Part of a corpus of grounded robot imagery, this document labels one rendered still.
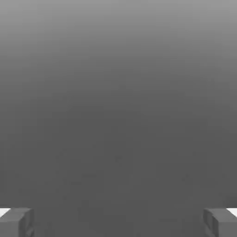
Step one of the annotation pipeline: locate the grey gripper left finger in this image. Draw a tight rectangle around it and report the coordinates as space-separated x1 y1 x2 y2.
0 207 35 237

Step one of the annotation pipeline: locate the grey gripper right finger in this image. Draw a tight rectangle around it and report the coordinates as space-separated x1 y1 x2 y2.
202 207 237 237

